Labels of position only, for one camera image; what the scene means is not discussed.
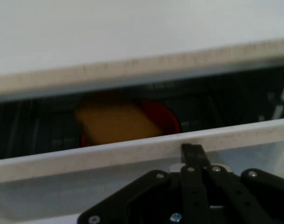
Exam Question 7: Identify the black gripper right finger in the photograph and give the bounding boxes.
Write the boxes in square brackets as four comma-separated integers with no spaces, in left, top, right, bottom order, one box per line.
[193,144,284,224]

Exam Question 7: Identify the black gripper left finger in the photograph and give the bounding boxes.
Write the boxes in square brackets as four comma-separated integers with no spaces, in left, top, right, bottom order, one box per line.
[76,143,212,224]

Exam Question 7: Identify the red round bowl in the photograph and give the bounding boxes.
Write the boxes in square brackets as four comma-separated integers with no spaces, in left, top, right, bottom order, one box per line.
[80,99,181,147]

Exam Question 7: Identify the yellow bread slice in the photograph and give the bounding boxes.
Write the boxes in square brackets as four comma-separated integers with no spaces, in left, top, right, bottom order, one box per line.
[74,102,164,146]

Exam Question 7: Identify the metal wire oven rack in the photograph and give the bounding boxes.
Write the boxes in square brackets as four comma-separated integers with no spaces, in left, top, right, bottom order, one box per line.
[0,70,284,161]

